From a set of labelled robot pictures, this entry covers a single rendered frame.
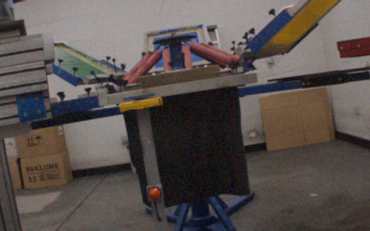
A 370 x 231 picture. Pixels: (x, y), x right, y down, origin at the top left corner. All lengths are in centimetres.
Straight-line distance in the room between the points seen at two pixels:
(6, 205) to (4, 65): 55
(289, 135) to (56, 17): 359
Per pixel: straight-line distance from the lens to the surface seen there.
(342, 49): 256
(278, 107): 653
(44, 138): 629
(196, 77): 232
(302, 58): 667
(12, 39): 152
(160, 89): 174
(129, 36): 655
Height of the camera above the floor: 96
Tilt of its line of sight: 3 degrees down
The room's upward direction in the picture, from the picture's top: 9 degrees counter-clockwise
